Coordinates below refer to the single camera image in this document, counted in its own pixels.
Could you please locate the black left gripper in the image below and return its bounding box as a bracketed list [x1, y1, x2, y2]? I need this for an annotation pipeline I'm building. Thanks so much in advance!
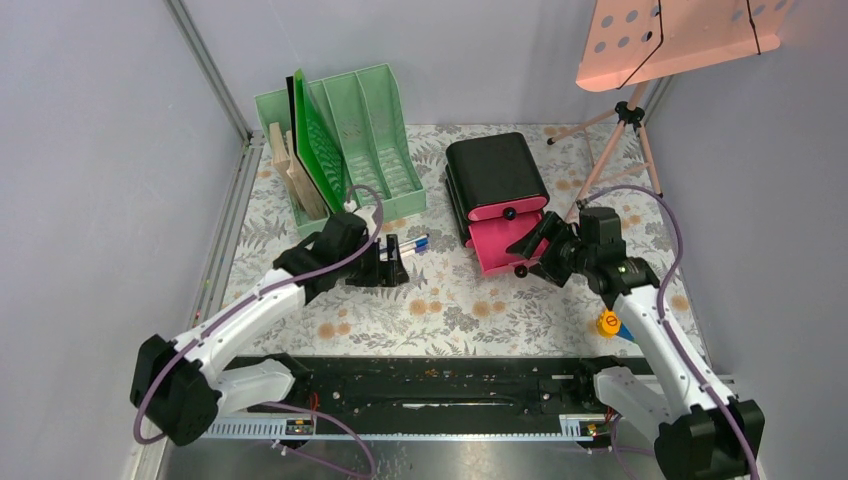
[338, 234, 408, 287]

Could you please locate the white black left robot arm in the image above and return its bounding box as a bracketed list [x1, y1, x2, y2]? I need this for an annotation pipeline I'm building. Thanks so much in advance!
[130, 211, 409, 446]

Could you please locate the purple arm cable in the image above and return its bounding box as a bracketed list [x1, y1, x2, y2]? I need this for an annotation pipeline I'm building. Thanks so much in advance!
[574, 185, 762, 480]
[132, 184, 386, 480]

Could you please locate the yellow blue green toy block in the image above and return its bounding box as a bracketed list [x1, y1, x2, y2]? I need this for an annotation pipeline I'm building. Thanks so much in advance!
[595, 310, 635, 343]

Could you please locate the green transparent plastic folder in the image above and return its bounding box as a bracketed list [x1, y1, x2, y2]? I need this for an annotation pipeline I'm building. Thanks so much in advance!
[294, 70, 347, 213]

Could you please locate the white AVE notebook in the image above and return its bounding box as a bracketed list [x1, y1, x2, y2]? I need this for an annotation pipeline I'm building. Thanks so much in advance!
[286, 71, 336, 212]

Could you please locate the pink music stand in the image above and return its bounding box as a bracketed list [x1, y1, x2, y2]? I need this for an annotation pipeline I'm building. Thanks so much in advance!
[547, 0, 792, 201]

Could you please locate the green 104-storey treehouse book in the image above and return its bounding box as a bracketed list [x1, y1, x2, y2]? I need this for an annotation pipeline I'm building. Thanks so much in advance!
[268, 122, 303, 207]

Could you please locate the black pink drawer unit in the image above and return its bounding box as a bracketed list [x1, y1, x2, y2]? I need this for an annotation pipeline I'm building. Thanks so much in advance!
[445, 131, 550, 278]

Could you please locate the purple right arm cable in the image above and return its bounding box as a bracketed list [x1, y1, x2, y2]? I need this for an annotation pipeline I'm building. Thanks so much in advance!
[574, 185, 762, 480]

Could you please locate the white marker pen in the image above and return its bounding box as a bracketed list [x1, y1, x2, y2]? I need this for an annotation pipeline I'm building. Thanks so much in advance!
[400, 245, 429, 258]

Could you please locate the floral table mat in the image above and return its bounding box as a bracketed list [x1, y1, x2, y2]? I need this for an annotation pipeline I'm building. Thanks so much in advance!
[222, 124, 675, 357]

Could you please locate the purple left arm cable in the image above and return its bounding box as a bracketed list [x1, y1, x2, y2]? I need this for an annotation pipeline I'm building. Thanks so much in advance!
[132, 184, 386, 480]

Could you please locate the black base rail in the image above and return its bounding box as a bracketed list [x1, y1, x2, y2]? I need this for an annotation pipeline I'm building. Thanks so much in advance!
[198, 354, 737, 444]

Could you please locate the blue capped marker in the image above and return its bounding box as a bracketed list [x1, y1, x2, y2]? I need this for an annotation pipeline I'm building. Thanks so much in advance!
[400, 234, 429, 252]

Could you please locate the purple 52-storey treehouse book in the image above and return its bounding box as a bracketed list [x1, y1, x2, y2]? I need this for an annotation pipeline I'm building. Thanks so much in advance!
[285, 130, 328, 220]

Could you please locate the mint green file organizer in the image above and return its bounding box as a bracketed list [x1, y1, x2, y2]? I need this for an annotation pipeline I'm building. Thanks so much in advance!
[254, 64, 427, 221]

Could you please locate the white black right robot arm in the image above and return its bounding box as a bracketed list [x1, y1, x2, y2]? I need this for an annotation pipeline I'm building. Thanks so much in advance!
[507, 207, 765, 479]

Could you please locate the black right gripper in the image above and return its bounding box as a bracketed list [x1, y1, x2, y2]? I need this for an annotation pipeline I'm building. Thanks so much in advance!
[506, 210, 596, 288]

